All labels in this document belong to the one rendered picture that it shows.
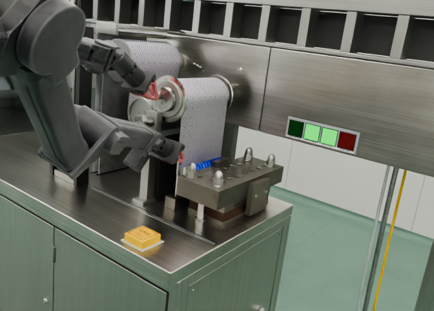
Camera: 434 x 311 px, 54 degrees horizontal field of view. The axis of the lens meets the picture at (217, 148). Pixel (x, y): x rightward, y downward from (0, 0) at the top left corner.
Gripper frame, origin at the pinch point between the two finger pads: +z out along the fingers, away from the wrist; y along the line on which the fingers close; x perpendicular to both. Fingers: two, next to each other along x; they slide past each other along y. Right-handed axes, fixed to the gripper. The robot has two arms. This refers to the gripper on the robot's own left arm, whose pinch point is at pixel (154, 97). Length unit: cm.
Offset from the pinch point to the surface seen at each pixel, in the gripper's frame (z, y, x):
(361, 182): 268, -18, 95
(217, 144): 30.7, 6.8, 2.3
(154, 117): 4.4, -0.3, -4.7
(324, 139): 36, 41, 15
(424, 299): 81, 77, -14
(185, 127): 10.7, 7.8, -2.9
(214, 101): 17.2, 7.7, 11.6
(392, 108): 29, 60, 26
